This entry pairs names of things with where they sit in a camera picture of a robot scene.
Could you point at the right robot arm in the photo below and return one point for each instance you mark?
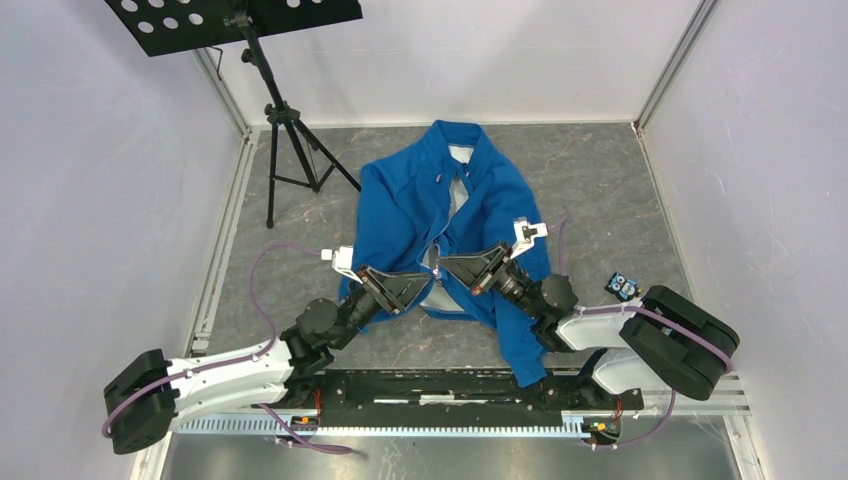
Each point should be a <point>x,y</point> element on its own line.
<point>660,340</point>

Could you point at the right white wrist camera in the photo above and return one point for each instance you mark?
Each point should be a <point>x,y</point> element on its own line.
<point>526,234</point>

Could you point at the blue zip-up jacket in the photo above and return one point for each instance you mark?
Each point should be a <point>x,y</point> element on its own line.
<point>450,192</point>

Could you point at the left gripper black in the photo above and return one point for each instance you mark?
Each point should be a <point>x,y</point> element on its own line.
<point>392,291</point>

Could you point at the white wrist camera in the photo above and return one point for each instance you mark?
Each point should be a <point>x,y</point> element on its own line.
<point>341,261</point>
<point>526,234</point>

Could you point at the black music stand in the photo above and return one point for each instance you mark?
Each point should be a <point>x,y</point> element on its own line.
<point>167,27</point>

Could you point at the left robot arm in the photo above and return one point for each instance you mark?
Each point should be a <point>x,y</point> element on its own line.
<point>154,395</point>

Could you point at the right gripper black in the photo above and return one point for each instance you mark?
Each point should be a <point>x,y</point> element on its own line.
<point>479,271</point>

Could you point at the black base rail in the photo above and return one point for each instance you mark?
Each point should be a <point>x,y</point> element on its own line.
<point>449,397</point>

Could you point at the black owl toy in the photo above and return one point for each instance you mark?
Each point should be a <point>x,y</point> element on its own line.
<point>623,288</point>

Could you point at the white toothed cable duct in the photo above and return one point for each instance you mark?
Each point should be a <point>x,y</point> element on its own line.
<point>263,424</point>

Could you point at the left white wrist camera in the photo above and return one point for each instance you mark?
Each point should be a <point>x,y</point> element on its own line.
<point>341,261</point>

